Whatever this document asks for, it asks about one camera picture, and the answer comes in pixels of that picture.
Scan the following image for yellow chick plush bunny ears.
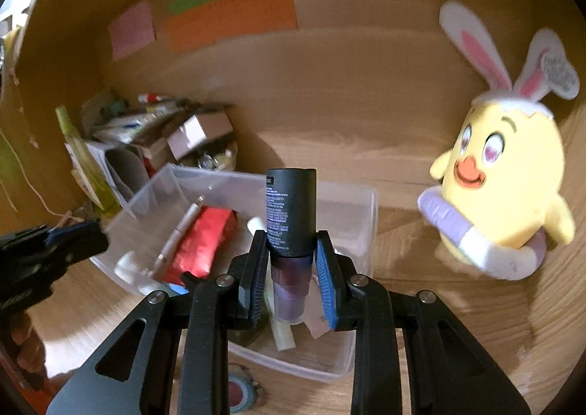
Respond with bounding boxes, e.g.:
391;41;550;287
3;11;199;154
418;0;581;281

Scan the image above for pile of papers and packets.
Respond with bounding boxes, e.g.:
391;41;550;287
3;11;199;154
82;90;230;155

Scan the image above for pale green stick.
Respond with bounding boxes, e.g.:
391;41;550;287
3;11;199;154
270;287;296;352

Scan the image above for pink sticky note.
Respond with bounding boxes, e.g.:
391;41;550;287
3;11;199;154
108;1;156;61

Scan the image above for person's left hand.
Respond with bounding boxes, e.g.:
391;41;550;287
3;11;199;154
9;311;47;375

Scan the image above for clear plastic storage bin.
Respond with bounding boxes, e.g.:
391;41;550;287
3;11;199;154
89;163;380;385

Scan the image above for teal tape roll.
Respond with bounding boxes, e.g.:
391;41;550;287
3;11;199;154
228;362;268;415

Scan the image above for orange sticky note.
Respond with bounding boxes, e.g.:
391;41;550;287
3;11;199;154
165;0;298;53

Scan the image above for bowl of small trinkets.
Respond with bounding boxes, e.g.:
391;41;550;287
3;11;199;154
198;145;239;171

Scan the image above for beige pen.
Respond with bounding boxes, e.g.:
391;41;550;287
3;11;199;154
153;195;207;281

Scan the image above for red foil packet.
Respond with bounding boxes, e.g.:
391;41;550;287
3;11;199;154
162;207;239;288

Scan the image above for small pink piece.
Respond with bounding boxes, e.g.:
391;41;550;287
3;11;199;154
304;305;333;339

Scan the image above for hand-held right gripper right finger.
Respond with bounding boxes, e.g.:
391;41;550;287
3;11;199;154
314;228;532;415

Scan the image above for thin cord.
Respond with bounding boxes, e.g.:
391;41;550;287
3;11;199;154
0;76;74;226

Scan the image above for grey cardboard roll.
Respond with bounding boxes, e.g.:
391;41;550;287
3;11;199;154
104;147;149;198

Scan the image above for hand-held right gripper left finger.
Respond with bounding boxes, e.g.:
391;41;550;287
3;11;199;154
46;228;271;415

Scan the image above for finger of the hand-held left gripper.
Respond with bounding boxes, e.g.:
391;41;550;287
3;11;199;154
0;220;99;252
27;228;111;279

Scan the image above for small white cardboard box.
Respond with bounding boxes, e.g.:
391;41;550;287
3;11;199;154
166;112;235;161

